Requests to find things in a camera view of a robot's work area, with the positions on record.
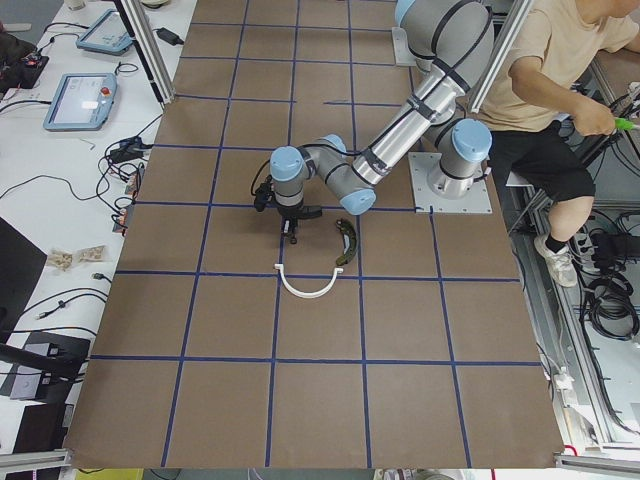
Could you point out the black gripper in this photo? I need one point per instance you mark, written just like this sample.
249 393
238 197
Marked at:
292 213

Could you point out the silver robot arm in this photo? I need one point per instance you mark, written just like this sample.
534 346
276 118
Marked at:
452 43

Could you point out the grey brake pad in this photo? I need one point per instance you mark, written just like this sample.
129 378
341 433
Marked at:
310 212

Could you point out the olive curved brake shoe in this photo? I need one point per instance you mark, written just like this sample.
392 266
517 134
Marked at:
350 241

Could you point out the black power adapter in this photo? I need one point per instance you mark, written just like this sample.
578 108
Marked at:
169 36

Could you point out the near blue teach pendant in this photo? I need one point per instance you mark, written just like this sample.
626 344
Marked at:
82 102

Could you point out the blue teach pendant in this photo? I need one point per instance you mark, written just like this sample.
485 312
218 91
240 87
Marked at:
106 35
82 102

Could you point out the far blue teach pendant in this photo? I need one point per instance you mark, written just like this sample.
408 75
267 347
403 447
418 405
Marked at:
106 35

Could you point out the seated person beige shirt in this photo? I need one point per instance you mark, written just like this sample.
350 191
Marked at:
557 42

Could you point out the white curved plastic bracket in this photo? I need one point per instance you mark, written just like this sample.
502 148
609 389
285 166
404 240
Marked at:
304 291

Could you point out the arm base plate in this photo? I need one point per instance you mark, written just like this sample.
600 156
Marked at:
402 55
436 192

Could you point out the aluminium frame post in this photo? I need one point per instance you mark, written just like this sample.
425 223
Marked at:
141 33

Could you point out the green handled reach stick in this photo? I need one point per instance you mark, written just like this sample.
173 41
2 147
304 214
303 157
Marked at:
624 124

